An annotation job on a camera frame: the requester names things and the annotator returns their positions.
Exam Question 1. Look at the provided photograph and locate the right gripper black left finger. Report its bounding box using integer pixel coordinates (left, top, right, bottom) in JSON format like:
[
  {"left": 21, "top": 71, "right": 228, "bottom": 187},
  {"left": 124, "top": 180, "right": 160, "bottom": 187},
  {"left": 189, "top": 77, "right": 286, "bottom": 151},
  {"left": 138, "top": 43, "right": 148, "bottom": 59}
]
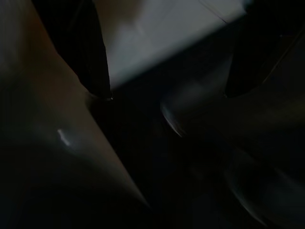
[{"left": 30, "top": 0, "right": 113, "bottom": 100}]

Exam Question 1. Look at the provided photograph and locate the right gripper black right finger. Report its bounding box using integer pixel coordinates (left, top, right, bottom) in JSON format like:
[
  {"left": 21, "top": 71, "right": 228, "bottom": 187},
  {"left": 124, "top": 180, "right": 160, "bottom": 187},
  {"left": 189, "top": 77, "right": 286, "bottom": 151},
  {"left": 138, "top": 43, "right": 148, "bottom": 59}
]
[{"left": 224, "top": 0, "right": 305, "bottom": 99}]

